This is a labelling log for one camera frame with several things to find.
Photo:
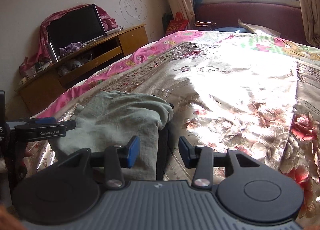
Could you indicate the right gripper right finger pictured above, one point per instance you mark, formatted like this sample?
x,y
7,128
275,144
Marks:
x,y
203,159

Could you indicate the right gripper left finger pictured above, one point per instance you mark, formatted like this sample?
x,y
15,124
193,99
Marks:
x,y
113,159

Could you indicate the grey-green pants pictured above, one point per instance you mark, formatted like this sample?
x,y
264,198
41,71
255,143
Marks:
x,y
113,118

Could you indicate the wooden TV cabinet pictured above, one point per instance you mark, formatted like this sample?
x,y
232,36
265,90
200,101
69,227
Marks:
x,y
40,91

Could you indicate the floral satin bedspread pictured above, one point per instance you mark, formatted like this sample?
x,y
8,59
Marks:
x,y
255,93

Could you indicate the steel thermos bottle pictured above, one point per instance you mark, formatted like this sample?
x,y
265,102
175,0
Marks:
x,y
52,53

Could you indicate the black flat television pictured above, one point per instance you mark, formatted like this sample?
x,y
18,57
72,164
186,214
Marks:
x,y
80,25

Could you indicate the red gift bag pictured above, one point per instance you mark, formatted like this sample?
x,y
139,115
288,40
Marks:
x,y
177,24

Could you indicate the beige pillow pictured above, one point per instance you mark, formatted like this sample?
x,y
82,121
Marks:
x,y
259,30

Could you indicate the dark red headboard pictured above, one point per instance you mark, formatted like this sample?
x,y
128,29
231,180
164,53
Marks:
x,y
286,20

